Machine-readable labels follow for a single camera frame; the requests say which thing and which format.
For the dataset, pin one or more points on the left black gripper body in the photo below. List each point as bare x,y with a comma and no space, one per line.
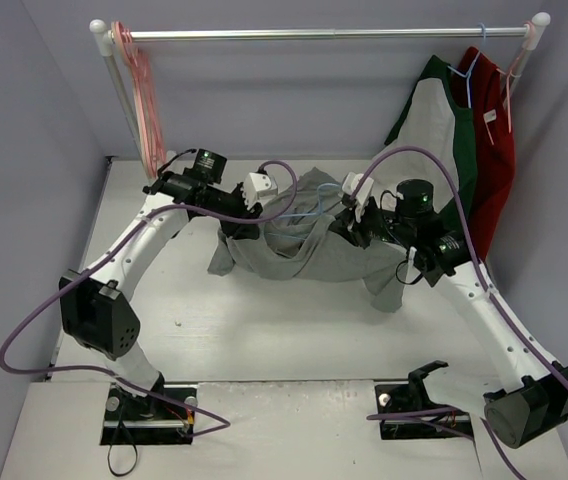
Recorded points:
243,213

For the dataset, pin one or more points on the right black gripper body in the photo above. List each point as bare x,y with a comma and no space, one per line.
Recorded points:
352,223

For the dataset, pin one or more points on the light blue wire hanger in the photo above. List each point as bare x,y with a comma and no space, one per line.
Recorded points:
287,233

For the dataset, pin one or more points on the grey t shirt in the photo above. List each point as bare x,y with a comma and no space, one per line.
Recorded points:
324,256

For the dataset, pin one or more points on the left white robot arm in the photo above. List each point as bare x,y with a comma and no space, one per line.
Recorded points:
96,310

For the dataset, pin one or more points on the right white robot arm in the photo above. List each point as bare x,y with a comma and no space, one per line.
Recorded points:
529,394

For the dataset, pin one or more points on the white and green shirt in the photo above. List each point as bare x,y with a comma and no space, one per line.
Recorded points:
432,120

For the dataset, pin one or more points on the blue hanger with shirts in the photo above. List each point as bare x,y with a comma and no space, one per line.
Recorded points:
467,75

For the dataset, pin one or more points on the red shirt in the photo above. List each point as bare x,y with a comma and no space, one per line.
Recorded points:
495,148

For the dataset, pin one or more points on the pink hanger at right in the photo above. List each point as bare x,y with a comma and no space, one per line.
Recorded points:
512,73

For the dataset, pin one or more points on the pink plastic hangers bunch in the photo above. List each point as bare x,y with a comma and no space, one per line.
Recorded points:
153,151

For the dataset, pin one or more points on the silver clothes rack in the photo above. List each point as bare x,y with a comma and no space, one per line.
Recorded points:
121,79

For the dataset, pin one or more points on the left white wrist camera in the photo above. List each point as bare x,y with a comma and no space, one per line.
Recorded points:
258,188

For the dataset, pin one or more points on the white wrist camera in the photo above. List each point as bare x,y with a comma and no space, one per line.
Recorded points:
258,188
357,189

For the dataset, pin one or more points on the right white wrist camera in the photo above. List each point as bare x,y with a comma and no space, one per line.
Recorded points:
357,189

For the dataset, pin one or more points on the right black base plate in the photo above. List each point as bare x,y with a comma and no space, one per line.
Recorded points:
411,421

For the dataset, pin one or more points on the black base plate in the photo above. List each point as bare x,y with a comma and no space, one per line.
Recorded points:
144,421
411,421

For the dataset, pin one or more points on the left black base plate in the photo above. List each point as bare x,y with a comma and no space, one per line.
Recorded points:
144,421

